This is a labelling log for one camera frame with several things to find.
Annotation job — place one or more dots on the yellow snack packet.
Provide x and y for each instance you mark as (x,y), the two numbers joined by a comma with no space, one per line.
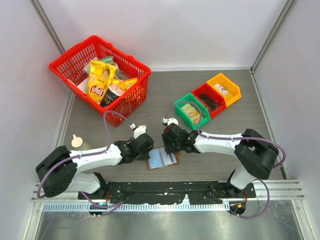
(125,84)

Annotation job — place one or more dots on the gold cards in green bin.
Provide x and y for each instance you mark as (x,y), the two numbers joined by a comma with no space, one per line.
(191,113)

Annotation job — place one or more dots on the green snack packet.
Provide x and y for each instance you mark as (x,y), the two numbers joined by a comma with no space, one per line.
(108,60)

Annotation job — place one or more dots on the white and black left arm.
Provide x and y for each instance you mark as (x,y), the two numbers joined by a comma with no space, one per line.
(64,169)

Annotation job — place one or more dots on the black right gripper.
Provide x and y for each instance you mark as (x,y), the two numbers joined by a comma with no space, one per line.
(168,148)

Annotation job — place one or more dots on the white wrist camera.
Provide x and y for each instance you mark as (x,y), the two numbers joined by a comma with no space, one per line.
(168,121)
(138,130)

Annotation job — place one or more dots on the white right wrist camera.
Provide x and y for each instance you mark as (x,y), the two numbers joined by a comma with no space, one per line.
(168,121)

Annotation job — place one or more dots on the brown leather card holder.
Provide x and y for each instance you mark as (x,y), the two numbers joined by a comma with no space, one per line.
(158,158)

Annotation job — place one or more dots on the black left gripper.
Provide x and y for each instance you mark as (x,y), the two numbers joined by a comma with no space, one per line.
(145,156)

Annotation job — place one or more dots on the white label in yellow bin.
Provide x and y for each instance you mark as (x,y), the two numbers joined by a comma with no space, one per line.
(221,89)

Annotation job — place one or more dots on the green squeeze bottle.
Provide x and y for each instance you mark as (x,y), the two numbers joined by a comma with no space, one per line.
(79,144)

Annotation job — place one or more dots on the dark item in red bin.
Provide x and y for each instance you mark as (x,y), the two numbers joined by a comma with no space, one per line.
(212,102)

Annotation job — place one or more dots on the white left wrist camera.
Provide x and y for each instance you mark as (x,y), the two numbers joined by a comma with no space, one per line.
(138,130)

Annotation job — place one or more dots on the white cable duct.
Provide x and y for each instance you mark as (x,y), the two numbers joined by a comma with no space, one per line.
(182,207)

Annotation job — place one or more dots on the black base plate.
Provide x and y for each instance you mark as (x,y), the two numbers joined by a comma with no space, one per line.
(169,192)

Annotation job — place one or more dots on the red plastic shopping basket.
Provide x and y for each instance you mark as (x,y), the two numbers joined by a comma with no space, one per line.
(69,68)

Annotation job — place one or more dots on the yellow plastic bin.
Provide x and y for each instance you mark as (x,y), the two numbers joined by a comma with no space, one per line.
(234,90)

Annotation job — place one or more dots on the red plastic bin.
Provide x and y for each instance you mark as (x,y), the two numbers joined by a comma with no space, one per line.
(205,88)

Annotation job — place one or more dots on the black and white cup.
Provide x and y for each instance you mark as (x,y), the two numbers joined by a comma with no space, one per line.
(113,92)

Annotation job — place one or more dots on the green plastic bin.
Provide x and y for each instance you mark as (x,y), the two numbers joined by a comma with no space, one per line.
(191,99)

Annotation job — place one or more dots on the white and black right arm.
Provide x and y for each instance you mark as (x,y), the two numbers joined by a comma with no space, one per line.
(256,154)

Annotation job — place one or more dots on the yellow Lays chips bag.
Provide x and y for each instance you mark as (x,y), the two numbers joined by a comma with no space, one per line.
(100,77)

